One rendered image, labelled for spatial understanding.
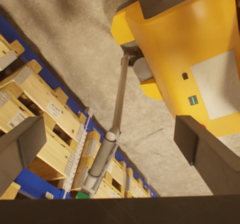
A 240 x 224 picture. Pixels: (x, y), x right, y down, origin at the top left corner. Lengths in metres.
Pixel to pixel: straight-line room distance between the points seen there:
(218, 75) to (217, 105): 0.18
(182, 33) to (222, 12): 0.15
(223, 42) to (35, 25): 1.58
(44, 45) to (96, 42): 0.53
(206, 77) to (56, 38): 1.42
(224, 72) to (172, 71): 0.22
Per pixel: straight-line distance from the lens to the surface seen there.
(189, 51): 0.80
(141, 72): 1.34
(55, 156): 1.52
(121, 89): 0.97
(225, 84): 0.94
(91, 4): 1.67
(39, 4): 1.84
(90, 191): 0.59
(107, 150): 0.51
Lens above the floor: 1.60
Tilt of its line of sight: 49 degrees down
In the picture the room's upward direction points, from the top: 172 degrees counter-clockwise
